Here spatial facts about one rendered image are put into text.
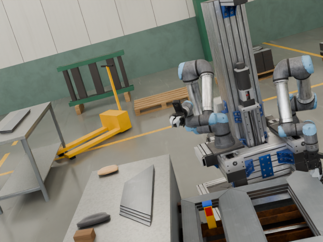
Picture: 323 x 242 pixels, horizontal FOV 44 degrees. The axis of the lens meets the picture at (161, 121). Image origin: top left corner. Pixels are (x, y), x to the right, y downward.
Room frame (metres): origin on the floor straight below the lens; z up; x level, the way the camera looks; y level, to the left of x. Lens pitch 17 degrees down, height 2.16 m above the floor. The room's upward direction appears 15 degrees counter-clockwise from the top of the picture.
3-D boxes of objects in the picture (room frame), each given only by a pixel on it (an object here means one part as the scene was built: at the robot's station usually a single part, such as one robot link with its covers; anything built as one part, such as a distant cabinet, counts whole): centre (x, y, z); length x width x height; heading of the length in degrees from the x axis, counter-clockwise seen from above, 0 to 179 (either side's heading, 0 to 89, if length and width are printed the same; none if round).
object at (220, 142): (2.66, -0.40, 1.09); 0.15 x 0.15 x 0.10
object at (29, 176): (5.68, 2.05, 0.49); 1.80 x 0.70 x 0.99; 1
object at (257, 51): (8.29, -2.02, 0.28); 1.20 x 0.80 x 0.57; 95
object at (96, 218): (2.03, 0.52, 1.06); 0.20 x 0.10 x 0.03; 90
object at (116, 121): (6.75, 1.22, 0.61); 1.42 x 0.56 x 1.22; 129
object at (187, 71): (2.72, -0.28, 1.41); 0.15 x 0.12 x 0.55; 67
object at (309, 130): (2.16, -0.83, 1.18); 0.09 x 0.08 x 0.11; 159
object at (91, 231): (1.86, 0.55, 1.07); 0.10 x 0.06 x 0.05; 80
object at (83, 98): (9.43, 1.24, 0.58); 1.60 x 0.60 x 1.17; 89
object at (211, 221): (2.19, -0.14, 0.78); 0.05 x 0.05 x 0.19; 85
